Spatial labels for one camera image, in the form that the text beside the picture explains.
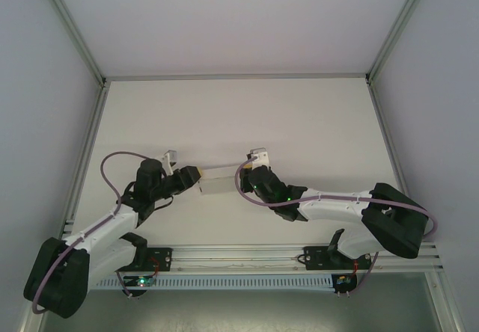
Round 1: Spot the circuit board with green light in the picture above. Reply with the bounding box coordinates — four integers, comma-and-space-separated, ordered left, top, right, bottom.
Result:
123, 276, 156, 288

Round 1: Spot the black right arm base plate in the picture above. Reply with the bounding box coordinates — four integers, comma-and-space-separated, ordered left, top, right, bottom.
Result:
303, 245, 378, 272

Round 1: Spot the aluminium frame leg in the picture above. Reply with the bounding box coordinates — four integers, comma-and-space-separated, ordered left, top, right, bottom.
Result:
17, 309, 49, 332
426, 270, 467, 332

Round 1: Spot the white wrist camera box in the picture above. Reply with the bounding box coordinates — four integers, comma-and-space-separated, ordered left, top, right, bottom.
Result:
248, 147, 272, 170
160, 148, 179, 174

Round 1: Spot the slotted grey cable duct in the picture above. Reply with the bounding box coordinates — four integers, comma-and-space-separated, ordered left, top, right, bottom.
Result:
86, 274, 335, 292

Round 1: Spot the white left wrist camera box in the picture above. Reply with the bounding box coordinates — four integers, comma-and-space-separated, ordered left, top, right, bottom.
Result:
160, 148, 179, 174

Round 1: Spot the aluminium mounting rail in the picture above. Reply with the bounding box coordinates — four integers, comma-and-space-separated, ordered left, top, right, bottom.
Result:
36, 242, 445, 274

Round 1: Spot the aluminium frame side bar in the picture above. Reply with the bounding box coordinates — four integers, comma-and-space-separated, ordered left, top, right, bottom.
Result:
61, 82, 110, 236
366, 81, 411, 198

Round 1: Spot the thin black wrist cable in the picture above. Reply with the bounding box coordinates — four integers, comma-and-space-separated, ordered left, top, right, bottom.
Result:
152, 192, 175, 210

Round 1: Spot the white cardboard box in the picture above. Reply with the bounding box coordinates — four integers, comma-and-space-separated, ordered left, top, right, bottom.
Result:
197, 161, 245, 197

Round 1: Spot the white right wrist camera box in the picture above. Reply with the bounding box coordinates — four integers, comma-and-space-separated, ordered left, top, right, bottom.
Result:
248, 147, 272, 170

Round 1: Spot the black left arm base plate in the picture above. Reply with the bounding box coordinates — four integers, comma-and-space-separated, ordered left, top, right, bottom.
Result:
129, 247, 174, 273

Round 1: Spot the aluminium frame post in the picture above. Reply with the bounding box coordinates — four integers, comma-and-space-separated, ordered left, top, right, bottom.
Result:
36, 0, 109, 85
365, 0, 433, 84

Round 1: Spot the aluminium frame crossbar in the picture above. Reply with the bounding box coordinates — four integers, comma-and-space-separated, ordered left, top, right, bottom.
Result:
104, 72, 370, 82

